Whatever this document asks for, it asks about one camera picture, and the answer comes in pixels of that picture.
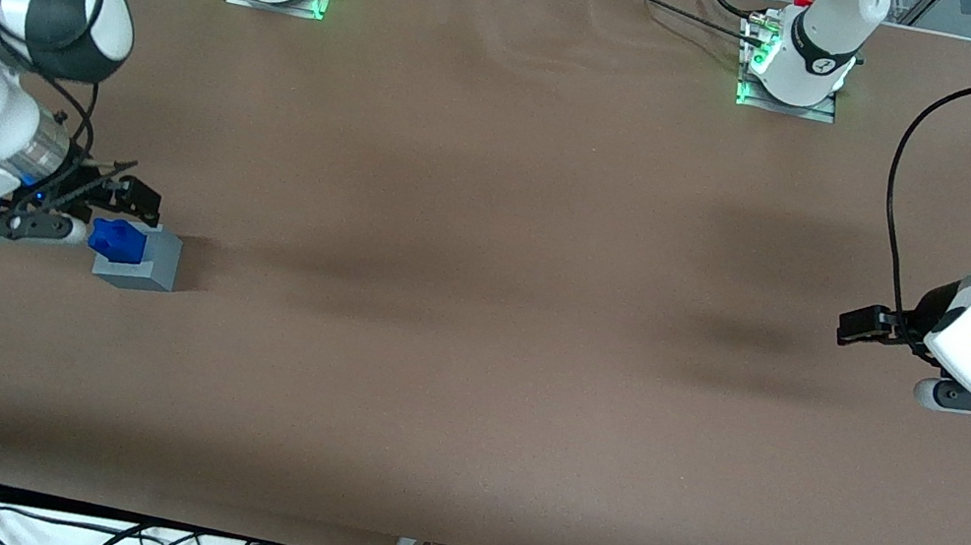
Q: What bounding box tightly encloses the blue plastic part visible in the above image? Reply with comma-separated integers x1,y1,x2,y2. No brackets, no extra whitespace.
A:
85,214,152,270

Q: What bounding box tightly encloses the gray square base block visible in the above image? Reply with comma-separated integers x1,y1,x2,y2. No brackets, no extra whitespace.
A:
91,216,187,299

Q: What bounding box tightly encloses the brown table cover sheet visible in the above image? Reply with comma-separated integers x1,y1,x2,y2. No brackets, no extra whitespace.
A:
0,0,971,545

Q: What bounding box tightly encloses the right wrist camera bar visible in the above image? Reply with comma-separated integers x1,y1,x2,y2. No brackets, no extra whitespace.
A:
0,201,91,257

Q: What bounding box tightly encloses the black floor cable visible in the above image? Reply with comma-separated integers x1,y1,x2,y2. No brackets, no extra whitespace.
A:
76,512,154,545

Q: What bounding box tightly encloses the short black table cable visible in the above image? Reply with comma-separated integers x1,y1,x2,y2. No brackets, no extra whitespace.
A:
680,0,769,25

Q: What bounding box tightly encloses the long black table cable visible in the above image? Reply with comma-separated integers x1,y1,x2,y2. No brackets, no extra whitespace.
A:
586,0,771,46

